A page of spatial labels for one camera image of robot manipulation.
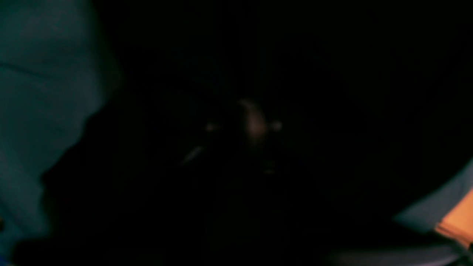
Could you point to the black t-shirt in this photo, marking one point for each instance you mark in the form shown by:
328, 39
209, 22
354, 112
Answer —
264, 133

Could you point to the light blue table cloth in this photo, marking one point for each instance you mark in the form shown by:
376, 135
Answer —
56, 71

